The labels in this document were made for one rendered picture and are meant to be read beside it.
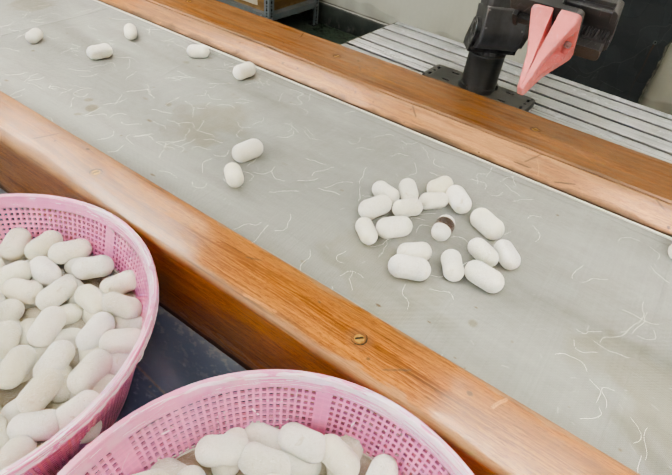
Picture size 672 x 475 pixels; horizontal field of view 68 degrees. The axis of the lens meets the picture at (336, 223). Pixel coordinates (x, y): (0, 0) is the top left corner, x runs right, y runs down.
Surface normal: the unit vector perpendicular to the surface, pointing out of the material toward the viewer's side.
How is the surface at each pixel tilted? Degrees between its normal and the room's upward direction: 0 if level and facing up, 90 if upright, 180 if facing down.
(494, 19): 78
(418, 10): 88
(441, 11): 89
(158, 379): 0
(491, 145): 45
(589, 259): 0
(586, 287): 0
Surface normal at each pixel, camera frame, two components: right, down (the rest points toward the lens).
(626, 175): 0.09, -0.75
